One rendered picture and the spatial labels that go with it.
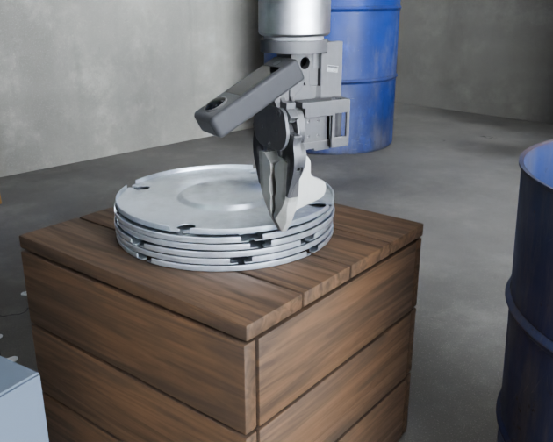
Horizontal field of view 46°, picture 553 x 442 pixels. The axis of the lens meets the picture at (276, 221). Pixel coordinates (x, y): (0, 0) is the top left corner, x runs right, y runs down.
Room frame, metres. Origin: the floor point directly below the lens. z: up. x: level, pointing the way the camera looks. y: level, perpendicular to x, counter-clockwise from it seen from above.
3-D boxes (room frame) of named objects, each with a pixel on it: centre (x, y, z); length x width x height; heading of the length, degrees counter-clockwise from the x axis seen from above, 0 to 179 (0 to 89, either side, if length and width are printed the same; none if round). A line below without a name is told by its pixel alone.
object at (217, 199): (0.84, 0.07, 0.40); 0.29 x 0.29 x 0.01
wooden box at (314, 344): (0.84, 0.07, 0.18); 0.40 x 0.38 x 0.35; 52
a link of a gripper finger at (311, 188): (0.70, -0.03, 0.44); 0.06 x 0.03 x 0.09; 120
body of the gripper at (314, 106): (0.72, -0.02, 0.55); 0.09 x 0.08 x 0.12; 120
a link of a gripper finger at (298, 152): (0.69, -0.01, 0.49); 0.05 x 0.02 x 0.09; 30
